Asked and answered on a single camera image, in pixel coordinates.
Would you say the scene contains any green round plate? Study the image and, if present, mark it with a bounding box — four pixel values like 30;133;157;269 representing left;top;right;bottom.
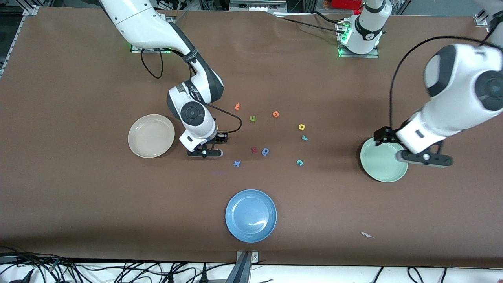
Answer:
360;136;409;183

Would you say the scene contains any beige round plate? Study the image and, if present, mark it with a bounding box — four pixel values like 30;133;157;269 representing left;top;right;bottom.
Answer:
128;114;175;158

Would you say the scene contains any blue round plate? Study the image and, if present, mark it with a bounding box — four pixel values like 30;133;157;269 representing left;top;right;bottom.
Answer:
225;189;277;243

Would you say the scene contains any brown table cover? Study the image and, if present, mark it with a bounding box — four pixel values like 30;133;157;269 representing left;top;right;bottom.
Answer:
0;6;503;268

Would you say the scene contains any aluminium corner profile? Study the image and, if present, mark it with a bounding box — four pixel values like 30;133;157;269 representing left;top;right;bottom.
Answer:
474;10;496;27

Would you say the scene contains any dark aluminium profile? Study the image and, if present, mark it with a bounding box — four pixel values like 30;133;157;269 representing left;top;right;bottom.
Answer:
226;252;252;283

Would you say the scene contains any grey metal device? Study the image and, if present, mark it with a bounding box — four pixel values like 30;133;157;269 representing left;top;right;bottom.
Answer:
229;0;287;12

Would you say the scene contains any red box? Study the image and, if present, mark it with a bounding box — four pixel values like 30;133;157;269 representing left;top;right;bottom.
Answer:
330;0;364;10

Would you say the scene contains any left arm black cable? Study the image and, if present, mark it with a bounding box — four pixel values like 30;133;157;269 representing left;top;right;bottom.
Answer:
388;35;503;130

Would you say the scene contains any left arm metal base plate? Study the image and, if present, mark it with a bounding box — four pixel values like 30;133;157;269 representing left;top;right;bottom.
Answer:
338;22;380;59

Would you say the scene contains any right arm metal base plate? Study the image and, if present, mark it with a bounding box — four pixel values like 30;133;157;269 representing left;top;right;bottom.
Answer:
131;44;174;53

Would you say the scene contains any grey metal bracket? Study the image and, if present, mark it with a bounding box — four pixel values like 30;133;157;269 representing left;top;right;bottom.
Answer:
236;250;259;263

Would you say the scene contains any black base cable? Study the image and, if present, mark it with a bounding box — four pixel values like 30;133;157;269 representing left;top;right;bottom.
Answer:
273;15;346;36
310;10;346;25

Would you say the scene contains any aluminium frame rail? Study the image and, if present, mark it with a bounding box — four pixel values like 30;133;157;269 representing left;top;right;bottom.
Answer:
0;6;40;76

